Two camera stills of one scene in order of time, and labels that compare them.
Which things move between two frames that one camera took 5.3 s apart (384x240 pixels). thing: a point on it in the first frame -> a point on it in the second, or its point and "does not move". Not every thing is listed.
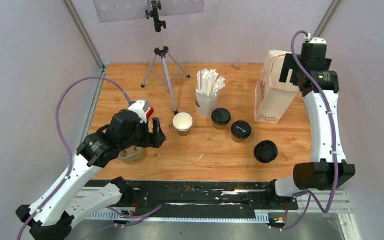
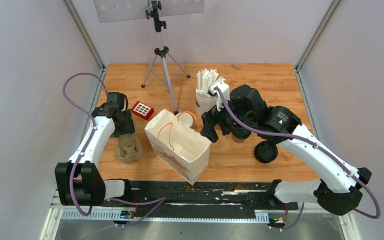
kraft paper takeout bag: [272, 97] -> [179, 145]
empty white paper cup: [182, 122] does not move
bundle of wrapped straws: [207, 84] does not move
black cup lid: [265, 151] does not move
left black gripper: [154, 139] -> [129, 127]
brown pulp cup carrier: [131, 154] does not move
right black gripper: [289, 63] -> [209, 119]
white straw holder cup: [205, 106] does not move
